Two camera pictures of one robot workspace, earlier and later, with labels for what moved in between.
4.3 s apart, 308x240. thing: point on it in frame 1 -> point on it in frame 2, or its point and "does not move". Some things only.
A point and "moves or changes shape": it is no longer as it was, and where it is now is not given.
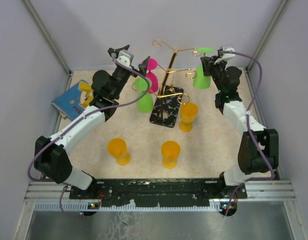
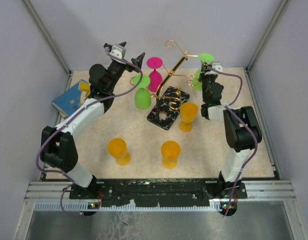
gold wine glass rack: x=165 y=110 moves or changes shape
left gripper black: x=142 y=67 -> x=137 y=60
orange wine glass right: x=188 y=112 does not move
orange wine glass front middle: x=170 y=151 does not move
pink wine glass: x=152 y=65 moves or changes shape
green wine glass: x=200 y=81 moves or changes shape
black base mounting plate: x=159 y=192 does not move
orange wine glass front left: x=117 y=147 does not move
